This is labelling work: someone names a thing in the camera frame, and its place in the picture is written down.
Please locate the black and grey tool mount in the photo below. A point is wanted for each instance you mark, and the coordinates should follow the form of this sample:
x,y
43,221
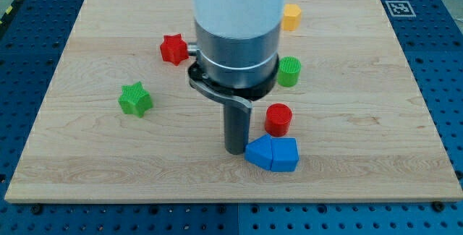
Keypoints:
x,y
228,96

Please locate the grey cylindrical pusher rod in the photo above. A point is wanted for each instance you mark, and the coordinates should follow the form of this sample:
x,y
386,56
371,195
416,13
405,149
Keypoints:
x,y
236,128

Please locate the green cylinder block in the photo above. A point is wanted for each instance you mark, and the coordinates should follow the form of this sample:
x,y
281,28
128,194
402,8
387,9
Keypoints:
x,y
289,71

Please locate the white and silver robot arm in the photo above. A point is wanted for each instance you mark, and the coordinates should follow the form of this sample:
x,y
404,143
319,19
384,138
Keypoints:
x,y
237,58

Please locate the blue triangular block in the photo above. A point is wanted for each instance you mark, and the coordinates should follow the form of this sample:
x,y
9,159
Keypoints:
x,y
259,152

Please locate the red cylinder block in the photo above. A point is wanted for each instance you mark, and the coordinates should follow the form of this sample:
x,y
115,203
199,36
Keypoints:
x,y
278,119

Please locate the blue pentagon block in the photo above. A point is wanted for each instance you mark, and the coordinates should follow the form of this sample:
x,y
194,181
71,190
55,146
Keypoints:
x,y
285,154

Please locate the red star block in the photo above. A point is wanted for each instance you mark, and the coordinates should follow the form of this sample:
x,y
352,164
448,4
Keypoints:
x,y
174,49

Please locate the yellow hexagon block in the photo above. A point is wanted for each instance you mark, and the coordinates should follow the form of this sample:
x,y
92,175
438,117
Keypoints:
x,y
292,16

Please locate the green star block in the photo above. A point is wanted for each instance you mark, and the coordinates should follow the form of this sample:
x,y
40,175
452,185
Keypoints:
x,y
135,100

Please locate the wooden board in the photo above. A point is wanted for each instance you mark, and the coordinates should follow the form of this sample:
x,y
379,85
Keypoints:
x,y
120,125

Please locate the white fiducial marker tag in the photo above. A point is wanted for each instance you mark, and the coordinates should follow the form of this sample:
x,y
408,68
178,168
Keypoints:
x,y
400,8

